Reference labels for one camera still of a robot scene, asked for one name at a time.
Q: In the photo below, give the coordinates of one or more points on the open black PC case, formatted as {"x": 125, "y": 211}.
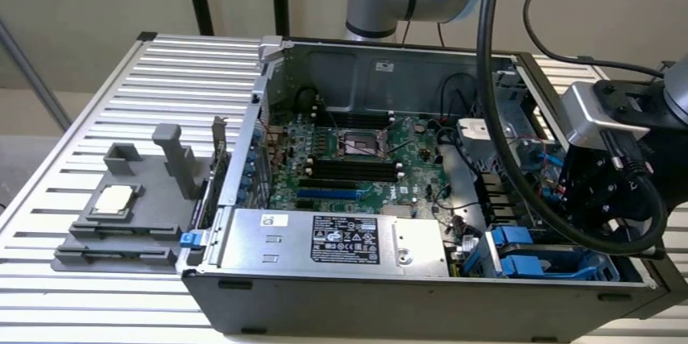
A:
{"x": 376, "y": 303}

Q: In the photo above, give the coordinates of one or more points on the CPU socket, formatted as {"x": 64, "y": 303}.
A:
{"x": 357, "y": 143}

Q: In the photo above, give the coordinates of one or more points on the silver CPU chip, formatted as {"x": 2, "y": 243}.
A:
{"x": 114, "y": 199}

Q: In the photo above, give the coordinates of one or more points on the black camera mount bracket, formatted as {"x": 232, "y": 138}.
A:
{"x": 633, "y": 98}

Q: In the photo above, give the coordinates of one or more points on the white-labelled metal bracket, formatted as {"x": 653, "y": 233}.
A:
{"x": 472, "y": 130}

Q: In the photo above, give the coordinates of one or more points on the silver power supply unit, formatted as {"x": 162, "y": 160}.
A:
{"x": 333, "y": 241}

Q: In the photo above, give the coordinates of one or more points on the green motherboard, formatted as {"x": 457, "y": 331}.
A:
{"x": 370, "y": 195}

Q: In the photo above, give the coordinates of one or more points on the black RAM slot bank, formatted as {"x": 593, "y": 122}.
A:
{"x": 354, "y": 168}
{"x": 354, "y": 118}

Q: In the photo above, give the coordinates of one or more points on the blue expansion slot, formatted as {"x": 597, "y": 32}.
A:
{"x": 328, "y": 194}

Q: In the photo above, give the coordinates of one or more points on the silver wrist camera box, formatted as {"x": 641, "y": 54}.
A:
{"x": 588, "y": 112}

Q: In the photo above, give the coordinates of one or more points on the blue case latch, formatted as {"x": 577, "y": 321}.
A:
{"x": 192, "y": 239}

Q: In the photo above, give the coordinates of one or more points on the blue disk bay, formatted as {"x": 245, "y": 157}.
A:
{"x": 558, "y": 263}

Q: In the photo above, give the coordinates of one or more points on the RAM stick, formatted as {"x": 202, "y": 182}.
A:
{"x": 120, "y": 234}
{"x": 109, "y": 257}

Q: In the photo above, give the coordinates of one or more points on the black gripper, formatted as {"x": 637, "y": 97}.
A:
{"x": 588, "y": 195}

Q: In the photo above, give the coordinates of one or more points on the small silver heatsink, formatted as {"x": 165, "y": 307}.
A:
{"x": 401, "y": 212}

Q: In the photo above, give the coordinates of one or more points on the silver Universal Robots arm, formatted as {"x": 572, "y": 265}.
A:
{"x": 376, "y": 5}

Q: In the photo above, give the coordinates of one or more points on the grey parts rack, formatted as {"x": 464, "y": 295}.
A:
{"x": 156, "y": 195}

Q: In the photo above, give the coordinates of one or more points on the grey metal pole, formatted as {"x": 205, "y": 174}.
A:
{"x": 32, "y": 74}

